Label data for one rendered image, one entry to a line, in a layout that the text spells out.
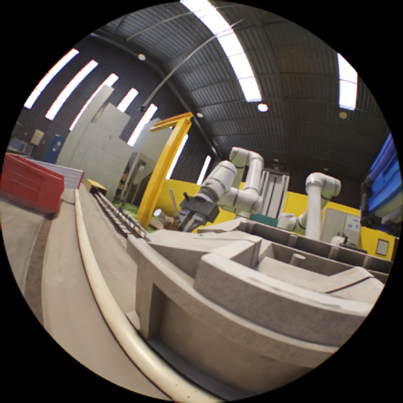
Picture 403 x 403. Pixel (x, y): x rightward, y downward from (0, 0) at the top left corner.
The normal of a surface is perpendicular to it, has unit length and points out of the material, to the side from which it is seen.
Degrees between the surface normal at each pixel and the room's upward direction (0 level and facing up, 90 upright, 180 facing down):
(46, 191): 92
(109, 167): 90
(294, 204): 90
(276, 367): 100
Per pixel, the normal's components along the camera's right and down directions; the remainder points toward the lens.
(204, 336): -0.59, -0.11
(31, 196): 0.76, 0.25
